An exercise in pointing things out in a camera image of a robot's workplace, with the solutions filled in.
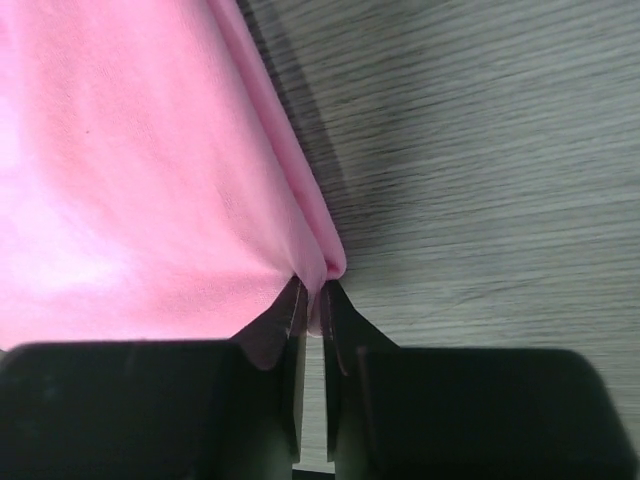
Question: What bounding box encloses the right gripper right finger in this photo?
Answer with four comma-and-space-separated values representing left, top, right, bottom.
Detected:
320, 281, 639, 479

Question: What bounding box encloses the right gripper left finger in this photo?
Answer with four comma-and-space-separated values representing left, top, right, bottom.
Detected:
1, 279, 308, 479

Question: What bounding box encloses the pink t shirt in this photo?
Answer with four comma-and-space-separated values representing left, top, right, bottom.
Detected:
1, 1, 346, 350

